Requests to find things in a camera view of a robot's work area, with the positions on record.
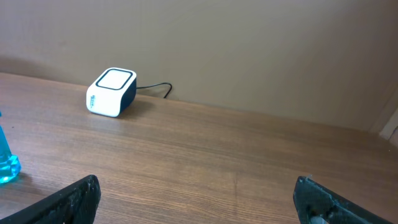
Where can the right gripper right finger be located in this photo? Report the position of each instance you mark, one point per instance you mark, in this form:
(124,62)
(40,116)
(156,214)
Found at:
(315,203)

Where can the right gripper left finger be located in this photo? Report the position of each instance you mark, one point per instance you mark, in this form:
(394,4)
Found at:
(74,204)

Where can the blue mouthwash bottle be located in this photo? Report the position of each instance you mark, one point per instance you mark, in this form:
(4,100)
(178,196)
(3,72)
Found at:
(10,165)

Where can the white barcode scanner box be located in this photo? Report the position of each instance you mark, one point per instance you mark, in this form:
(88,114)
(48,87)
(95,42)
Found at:
(112,92)

